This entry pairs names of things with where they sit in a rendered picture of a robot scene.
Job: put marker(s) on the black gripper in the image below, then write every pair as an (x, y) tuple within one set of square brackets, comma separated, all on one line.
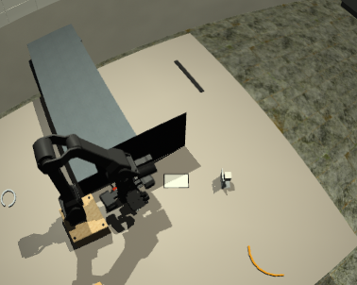
[(107, 197)]

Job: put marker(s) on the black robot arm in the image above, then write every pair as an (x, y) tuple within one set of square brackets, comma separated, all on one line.
[(115, 161)]

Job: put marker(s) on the white rectangle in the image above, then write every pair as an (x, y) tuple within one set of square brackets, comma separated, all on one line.
[(175, 180)]

